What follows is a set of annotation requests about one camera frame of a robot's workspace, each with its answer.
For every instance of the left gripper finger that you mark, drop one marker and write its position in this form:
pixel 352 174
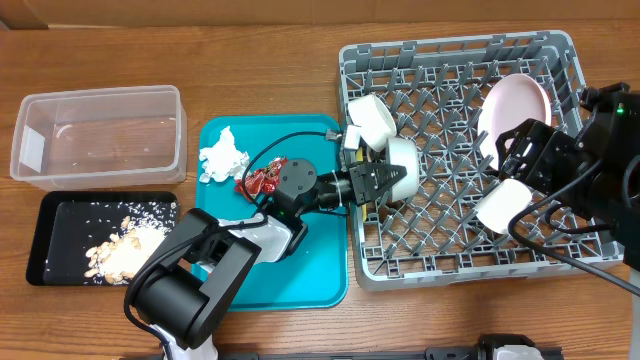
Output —
pixel 388 173
pixel 381 191

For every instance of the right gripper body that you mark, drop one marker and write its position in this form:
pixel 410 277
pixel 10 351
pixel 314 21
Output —
pixel 551 161

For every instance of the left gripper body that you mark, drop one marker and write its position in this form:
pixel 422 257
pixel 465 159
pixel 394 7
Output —
pixel 341 187

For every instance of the grey bowl with rice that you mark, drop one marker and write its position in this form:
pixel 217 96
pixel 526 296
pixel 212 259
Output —
pixel 403 152

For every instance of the yellow plastic spoon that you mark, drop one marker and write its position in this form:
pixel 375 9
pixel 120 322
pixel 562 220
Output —
pixel 360 157

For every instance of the green bowl with nuts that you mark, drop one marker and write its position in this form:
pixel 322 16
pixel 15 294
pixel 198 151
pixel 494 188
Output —
pixel 374 119

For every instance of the white cup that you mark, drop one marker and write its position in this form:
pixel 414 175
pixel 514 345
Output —
pixel 504 202

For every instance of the pink round plate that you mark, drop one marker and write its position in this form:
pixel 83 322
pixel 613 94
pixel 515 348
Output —
pixel 510 102

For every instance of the red snack wrapper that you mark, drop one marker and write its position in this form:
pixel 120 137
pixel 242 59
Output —
pixel 262 181

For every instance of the white napkin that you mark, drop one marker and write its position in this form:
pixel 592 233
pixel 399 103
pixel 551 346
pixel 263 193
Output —
pixel 223 159

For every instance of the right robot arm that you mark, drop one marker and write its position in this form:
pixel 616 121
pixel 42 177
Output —
pixel 595 174

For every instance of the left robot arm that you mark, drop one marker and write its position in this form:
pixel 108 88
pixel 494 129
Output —
pixel 182 292

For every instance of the grey dishwasher rack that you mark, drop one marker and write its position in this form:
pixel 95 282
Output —
pixel 434 90

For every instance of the clear plastic bin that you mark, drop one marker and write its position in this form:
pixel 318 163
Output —
pixel 100 138

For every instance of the pile of nuts and rice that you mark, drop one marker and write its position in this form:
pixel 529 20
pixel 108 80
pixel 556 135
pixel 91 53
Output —
pixel 125 245

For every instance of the black plastic tray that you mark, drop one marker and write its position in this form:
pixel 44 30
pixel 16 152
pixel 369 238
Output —
pixel 44 225

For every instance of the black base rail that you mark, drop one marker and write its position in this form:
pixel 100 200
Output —
pixel 488 347

